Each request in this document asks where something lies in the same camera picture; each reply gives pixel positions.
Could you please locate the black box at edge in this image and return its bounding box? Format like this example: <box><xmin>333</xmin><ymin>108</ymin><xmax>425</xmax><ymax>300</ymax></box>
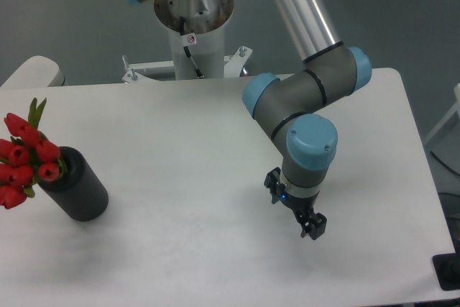
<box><xmin>432</xmin><ymin>253</ymin><xmax>459</xmax><ymax>291</ymax></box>

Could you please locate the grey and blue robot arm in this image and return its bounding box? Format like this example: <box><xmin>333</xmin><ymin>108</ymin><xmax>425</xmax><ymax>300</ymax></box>
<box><xmin>127</xmin><ymin>0</ymin><xmax>372</xmax><ymax>239</ymax></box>

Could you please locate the red tulip bouquet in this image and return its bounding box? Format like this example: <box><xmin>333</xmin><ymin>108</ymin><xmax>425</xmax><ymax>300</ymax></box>
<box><xmin>1</xmin><ymin>98</ymin><xmax>68</xmax><ymax>209</ymax></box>

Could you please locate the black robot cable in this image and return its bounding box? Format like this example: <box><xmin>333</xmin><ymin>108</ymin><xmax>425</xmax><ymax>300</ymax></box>
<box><xmin>178</xmin><ymin>17</ymin><xmax>205</xmax><ymax>80</ymax></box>

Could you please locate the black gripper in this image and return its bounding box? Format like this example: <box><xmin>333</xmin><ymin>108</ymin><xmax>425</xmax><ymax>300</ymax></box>
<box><xmin>264</xmin><ymin>167</ymin><xmax>327</xmax><ymax>240</ymax></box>

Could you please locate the black cylindrical vase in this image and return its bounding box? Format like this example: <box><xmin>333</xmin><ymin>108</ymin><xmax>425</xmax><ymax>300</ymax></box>
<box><xmin>39</xmin><ymin>147</ymin><xmax>109</xmax><ymax>221</ymax></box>

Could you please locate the white frame at right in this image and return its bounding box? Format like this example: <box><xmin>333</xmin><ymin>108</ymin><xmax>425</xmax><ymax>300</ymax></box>
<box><xmin>423</xmin><ymin>84</ymin><xmax>459</xmax><ymax>151</ymax></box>

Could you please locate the black floor cable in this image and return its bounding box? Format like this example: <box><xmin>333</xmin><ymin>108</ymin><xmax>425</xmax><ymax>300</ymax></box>
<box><xmin>430</xmin><ymin>151</ymin><xmax>460</xmax><ymax>175</ymax></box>

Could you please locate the white chair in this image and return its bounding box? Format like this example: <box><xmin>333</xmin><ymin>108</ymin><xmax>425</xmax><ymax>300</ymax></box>
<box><xmin>1</xmin><ymin>55</ymin><xmax>68</xmax><ymax>90</ymax></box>

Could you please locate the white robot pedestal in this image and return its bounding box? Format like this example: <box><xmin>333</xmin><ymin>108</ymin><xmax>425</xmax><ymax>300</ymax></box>
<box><xmin>122</xmin><ymin>0</ymin><xmax>252</xmax><ymax>83</ymax></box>

